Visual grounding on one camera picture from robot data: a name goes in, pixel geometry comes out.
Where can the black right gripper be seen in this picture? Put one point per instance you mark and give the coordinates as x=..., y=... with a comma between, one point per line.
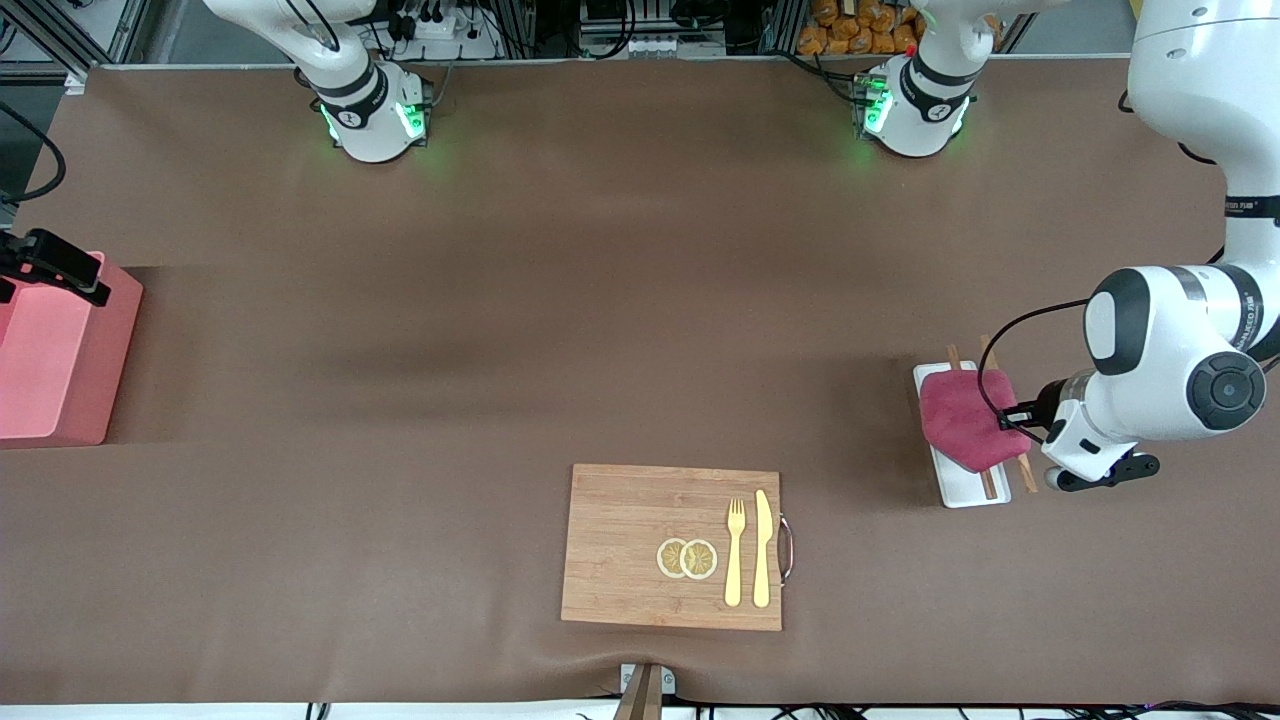
x=52, y=259

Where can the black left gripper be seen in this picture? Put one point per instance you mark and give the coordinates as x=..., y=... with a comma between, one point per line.
x=1050, y=398

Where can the pink terry cloth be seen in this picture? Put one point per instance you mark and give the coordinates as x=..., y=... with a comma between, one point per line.
x=960, y=420

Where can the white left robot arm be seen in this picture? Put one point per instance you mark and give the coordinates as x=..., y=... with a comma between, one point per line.
x=1170, y=370

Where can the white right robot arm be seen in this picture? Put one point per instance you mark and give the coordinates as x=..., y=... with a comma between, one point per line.
x=372, y=120

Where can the pink plastic bin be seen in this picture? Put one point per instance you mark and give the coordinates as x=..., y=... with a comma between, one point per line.
x=55, y=350

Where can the white rectangular tray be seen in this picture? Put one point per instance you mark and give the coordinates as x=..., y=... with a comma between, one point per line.
x=965, y=488

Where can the yellow plastic knife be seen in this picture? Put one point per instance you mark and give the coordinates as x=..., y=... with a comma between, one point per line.
x=762, y=550

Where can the yellow plastic fork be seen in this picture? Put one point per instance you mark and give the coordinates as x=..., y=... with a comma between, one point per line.
x=735, y=560

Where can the bamboo cutting board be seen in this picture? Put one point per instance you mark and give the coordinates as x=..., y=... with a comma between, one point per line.
x=640, y=545

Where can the orange snack packets pile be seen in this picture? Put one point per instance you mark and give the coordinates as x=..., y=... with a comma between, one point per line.
x=860, y=30

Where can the brown table cover sheet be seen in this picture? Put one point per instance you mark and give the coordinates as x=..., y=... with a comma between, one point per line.
x=500, y=300

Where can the white power strip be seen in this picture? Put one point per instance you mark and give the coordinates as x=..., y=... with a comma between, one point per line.
x=440, y=35

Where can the black electronics rack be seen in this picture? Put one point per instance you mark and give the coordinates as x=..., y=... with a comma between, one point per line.
x=650, y=25

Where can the aluminium frame post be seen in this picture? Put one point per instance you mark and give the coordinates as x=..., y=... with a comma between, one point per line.
x=60, y=35

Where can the metal table clamp bracket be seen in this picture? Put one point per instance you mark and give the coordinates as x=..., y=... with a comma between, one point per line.
x=645, y=690

